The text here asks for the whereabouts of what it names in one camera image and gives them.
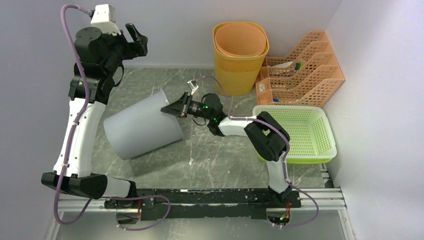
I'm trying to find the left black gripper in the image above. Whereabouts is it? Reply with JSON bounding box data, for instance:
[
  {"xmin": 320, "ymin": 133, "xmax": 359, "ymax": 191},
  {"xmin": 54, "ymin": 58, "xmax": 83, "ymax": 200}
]
[{"xmin": 101, "ymin": 22, "xmax": 149, "ymax": 75}]

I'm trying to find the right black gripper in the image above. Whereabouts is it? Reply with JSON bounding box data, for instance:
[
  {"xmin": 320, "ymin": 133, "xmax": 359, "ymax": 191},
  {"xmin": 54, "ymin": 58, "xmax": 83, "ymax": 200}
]
[{"xmin": 161, "ymin": 91, "xmax": 213, "ymax": 121}]

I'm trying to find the large grey plastic bucket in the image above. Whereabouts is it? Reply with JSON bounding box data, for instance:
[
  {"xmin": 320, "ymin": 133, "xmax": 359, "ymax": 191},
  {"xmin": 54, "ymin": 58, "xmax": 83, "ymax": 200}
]
[{"xmin": 103, "ymin": 89, "xmax": 184, "ymax": 160}]

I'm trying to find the orange plastic bucket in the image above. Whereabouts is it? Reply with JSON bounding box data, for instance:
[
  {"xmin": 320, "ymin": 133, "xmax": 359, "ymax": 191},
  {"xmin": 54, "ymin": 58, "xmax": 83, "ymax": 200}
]
[{"xmin": 213, "ymin": 21, "xmax": 267, "ymax": 57}]

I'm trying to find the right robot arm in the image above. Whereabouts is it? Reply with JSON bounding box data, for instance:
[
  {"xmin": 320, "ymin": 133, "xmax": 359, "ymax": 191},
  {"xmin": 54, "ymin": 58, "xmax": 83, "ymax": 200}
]
[{"xmin": 160, "ymin": 92, "xmax": 292, "ymax": 207}]

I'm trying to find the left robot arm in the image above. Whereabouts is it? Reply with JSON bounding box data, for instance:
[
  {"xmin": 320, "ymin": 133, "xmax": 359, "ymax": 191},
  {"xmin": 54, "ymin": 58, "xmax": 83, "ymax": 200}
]
[{"xmin": 41, "ymin": 23, "xmax": 148, "ymax": 208}]

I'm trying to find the yellow mesh waste basket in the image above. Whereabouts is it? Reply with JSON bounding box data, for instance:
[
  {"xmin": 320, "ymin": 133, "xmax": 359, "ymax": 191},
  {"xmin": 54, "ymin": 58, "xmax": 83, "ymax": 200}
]
[{"xmin": 213, "ymin": 21, "xmax": 270, "ymax": 96}]

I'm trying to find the orange plastic file organizer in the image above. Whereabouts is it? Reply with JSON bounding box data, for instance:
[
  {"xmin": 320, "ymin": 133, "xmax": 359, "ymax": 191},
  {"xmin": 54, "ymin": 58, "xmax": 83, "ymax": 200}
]
[{"xmin": 255, "ymin": 30, "xmax": 345, "ymax": 108}]

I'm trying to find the light green plastic basket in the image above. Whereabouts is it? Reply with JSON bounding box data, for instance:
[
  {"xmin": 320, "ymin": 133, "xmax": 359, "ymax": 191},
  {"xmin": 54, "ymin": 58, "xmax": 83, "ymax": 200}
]
[{"xmin": 252, "ymin": 105, "xmax": 337, "ymax": 164}]

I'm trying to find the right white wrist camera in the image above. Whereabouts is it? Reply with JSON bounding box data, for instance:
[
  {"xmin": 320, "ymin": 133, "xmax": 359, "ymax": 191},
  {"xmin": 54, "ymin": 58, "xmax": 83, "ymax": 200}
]
[{"xmin": 187, "ymin": 79, "xmax": 199, "ymax": 96}]

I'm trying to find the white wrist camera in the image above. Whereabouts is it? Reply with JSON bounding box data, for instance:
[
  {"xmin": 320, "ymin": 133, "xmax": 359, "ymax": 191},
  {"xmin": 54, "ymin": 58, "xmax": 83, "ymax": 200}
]
[
  {"xmin": 187, "ymin": 79, "xmax": 199, "ymax": 96},
  {"xmin": 90, "ymin": 4, "xmax": 122, "ymax": 36}
]

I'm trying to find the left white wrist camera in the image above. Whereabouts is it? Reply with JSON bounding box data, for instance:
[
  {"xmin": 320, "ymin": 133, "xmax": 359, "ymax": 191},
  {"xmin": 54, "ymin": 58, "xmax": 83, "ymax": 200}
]
[{"xmin": 90, "ymin": 4, "xmax": 122, "ymax": 36}]

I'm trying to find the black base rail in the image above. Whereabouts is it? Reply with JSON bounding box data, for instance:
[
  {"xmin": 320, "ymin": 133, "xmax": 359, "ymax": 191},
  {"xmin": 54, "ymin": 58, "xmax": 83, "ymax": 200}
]
[{"xmin": 104, "ymin": 188, "xmax": 302, "ymax": 221}]

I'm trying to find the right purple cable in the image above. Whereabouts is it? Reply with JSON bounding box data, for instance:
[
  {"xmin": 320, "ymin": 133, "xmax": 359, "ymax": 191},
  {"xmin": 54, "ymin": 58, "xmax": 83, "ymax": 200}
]
[{"xmin": 195, "ymin": 74, "xmax": 320, "ymax": 230}]

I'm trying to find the aluminium frame rail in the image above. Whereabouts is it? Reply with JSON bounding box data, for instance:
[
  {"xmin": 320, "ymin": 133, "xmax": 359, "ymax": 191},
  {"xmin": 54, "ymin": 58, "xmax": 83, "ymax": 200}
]
[{"xmin": 58, "ymin": 187, "xmax": 356, "ymax": 240}]

